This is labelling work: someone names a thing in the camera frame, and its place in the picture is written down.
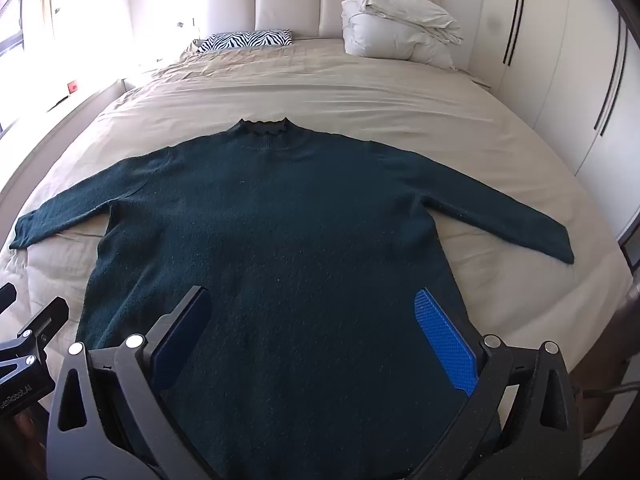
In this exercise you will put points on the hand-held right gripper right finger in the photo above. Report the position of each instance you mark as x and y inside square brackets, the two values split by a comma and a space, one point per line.
[445, 341]

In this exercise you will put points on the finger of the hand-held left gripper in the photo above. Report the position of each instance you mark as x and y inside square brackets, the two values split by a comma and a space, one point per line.
[47, 322]
[6, 296]

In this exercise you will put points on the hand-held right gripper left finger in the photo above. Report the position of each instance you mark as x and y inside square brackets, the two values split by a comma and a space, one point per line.
[184, 336]

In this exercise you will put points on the dark teal knit sweater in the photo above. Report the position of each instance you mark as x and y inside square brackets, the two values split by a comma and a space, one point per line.
[280, 240]

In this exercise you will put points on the white window sill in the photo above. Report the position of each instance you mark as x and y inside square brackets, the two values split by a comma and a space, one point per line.
[60, 125]

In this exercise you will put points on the small red box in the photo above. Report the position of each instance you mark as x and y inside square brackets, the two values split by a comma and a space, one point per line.
[73, 87]

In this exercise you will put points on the bed with beige sheet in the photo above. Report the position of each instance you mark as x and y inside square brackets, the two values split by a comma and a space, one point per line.
[325, 90]

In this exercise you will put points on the zebra print pillow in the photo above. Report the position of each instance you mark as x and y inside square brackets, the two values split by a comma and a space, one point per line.
[245, 40]

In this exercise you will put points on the white wardrobe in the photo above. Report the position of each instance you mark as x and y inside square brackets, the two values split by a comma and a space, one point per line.
[560, 60]

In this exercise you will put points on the white folded duvet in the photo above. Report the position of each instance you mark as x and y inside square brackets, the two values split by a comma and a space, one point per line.
[390, 25]

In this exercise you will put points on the beige padded headboard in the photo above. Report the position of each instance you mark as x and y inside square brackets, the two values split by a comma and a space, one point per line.
[287, 0]

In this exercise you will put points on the window with dark frame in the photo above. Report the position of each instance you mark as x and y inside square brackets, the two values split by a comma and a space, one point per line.
[10, 60]

